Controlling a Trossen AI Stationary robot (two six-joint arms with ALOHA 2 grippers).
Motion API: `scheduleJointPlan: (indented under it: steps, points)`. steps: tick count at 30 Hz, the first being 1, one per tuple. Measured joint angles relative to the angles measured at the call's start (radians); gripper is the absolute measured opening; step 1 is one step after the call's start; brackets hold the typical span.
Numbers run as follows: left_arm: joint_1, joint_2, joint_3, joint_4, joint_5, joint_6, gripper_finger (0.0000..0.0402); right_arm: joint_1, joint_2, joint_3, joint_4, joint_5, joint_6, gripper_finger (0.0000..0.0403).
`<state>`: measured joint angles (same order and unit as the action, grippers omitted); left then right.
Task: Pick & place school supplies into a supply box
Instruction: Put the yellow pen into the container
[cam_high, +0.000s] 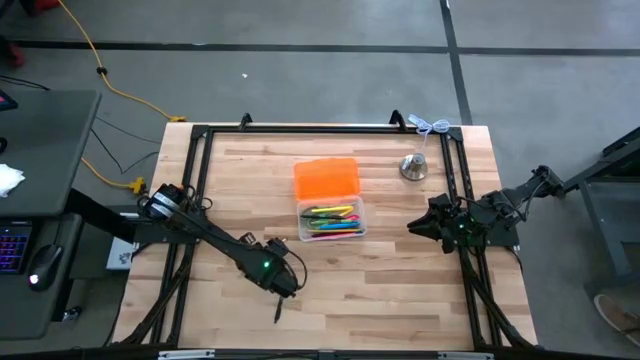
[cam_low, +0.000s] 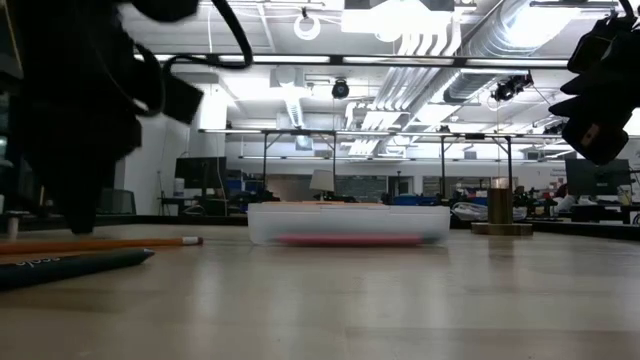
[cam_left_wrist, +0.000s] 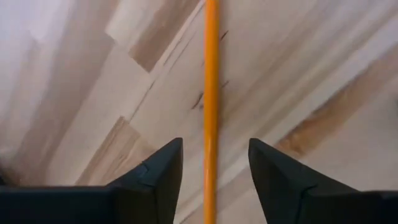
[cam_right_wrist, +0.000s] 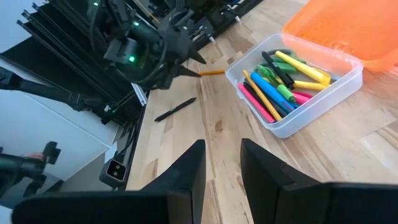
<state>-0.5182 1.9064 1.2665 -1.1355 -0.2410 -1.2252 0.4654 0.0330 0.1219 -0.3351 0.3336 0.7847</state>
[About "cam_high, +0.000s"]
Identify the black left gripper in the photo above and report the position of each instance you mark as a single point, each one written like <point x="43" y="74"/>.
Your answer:
<point x="272" y="272"/>

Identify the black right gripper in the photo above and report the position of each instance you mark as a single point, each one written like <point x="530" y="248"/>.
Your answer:
<point x="460" y="222"/>

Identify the black pen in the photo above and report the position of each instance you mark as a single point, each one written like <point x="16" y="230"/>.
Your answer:
<point x="278" y="310"/>

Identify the clear plastic supply box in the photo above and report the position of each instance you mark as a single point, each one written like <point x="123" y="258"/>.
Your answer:
<point x="301" y="235"/>

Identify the pink pen with blue cap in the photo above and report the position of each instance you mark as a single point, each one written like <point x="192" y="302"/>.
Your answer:
<point x="332" y="236"/>

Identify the blue highlighter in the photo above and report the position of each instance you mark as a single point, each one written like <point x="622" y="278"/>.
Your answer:
<point x="340" y="226"/>

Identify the yellow highlighter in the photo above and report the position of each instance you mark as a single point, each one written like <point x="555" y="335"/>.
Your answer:
<point x="332" y="209"/>

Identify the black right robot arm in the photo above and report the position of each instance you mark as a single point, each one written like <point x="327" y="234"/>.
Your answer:
<point x="520" y="195"/>

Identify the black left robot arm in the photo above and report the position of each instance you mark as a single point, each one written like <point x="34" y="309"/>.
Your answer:
<point x="210" y="232"/>

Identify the orange plastic box lid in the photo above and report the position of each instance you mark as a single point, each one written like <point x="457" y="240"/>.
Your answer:
<point x="327" y="177"/>

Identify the white printed box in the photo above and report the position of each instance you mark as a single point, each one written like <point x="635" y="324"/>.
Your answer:
<point x="120" y="255"/>

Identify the brass cylinder on round base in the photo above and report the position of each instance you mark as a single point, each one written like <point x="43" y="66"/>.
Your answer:
<point x="414" y="167"/>

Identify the black side table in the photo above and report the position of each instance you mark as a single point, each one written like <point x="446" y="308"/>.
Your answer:
<point x="605" y="200"/>

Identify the person's foot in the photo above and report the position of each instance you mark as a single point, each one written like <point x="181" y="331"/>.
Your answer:
<point x="12" y="54"/>
<point x="617" y="312"/>

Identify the small black caster wheel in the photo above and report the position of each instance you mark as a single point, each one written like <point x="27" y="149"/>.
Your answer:
<point x="73" y="314"/>

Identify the black computer mouse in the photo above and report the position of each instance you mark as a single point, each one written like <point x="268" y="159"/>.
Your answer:
<point x="45" y="265"/>

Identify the backlit computer keyboard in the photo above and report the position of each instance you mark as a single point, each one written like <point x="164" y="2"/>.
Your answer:
<point x="12" y="247"/>

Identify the black office desk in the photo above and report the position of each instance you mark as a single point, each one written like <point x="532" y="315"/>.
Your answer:
<point x="45" y="150"/>

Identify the white crumpled tissue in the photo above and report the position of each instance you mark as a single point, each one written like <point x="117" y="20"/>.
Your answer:
<point x="10" y="180"/>

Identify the dark device with pink light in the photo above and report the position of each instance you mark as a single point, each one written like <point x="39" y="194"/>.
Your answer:
<point x="6" y="102"/>

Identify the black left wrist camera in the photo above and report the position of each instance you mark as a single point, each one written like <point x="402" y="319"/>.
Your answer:
<point x="276" y="246"/>

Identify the silver metal bracket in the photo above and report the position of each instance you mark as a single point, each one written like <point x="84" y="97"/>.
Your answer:
<point x="187" y="355"/>
<point x="465" y="356"/>

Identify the black aluminium table frame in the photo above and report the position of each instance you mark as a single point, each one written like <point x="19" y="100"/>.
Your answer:
<point x="325" y="129"/>

